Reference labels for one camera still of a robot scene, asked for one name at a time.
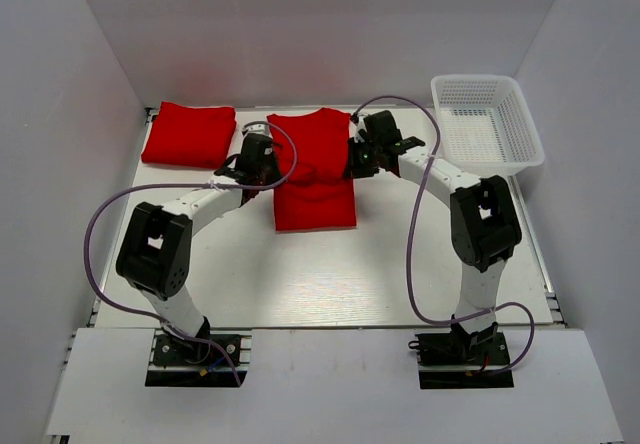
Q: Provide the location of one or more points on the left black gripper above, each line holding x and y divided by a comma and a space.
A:
273, 160

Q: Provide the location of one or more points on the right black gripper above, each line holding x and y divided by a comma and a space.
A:
354, 169

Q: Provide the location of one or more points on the red t-shirt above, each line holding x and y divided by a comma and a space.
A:
190, 137
313, 148

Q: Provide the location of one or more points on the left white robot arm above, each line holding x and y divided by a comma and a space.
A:
155, 254

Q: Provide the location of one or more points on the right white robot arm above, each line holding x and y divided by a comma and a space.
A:
484, 227

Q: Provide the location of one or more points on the folded red t-shirt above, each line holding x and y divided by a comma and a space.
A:
190, 137

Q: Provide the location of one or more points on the white plastic basket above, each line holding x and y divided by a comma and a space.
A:
486, 124

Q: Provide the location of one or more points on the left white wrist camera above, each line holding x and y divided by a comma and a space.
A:
257, 127

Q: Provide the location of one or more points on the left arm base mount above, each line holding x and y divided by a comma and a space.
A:
172, 364

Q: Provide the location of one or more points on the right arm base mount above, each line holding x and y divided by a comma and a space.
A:
444, 366

